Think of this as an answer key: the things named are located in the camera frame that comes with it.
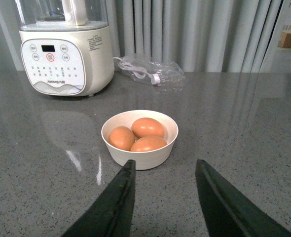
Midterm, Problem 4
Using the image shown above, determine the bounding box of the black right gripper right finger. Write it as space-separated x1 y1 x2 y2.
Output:
195 159 291 237

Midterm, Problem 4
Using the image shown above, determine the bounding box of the white soy milk maker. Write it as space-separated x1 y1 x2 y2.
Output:
16 0 114 96

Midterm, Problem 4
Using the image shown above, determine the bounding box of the white ceramic bowl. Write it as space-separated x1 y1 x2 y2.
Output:
101 110 179 170

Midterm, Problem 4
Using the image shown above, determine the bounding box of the white power cable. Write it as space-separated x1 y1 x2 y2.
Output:
113 56 161 87

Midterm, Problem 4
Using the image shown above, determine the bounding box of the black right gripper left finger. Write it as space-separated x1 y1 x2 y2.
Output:
62 159 136 237

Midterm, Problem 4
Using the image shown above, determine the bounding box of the brown egg left in bowl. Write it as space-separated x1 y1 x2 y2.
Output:
108 126 135 151

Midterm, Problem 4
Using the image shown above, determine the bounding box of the brown egg back in bowl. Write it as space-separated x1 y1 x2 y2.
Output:
131 118 165 138

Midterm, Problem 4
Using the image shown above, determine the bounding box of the brown egg in bowl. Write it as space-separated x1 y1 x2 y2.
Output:
131 118 165 138
130 135 167 152
108 126 135 151

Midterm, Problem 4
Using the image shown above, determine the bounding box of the brown egg front in bowl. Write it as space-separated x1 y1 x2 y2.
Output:
130 135 167 152

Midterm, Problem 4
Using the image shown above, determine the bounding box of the clear plastic bag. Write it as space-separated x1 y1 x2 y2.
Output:
113 54 185 88

